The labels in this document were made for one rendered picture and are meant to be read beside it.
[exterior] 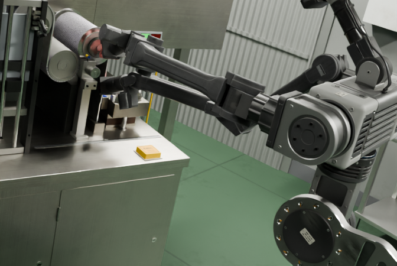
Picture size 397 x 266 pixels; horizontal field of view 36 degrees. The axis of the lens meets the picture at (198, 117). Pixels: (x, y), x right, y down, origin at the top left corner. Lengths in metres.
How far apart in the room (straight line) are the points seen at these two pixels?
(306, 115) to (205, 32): 1.77
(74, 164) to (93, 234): 0.32
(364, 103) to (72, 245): 1.34
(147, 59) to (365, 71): 0.54
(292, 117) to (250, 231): 2.56
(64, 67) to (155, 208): 0.66
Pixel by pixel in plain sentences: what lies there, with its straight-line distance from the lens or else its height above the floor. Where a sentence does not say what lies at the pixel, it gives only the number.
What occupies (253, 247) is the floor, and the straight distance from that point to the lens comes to 3.64.
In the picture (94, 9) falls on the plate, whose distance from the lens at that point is 2.62.
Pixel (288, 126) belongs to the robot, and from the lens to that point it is 1.27.
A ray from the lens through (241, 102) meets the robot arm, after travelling 1.34.
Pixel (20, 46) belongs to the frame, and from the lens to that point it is 2.05.
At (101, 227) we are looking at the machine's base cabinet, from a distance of 2.33.
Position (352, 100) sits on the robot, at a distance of 1.32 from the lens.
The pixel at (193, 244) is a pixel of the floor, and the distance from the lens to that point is 3.52.
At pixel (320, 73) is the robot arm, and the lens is 1.77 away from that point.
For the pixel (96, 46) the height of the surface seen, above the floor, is 1.26.
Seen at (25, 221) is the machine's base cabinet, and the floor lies 0.71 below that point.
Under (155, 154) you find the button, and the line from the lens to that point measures 2.27.
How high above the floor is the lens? 1.87
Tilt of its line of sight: 20 degrees down
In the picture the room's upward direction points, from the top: 13 degrees clockwise
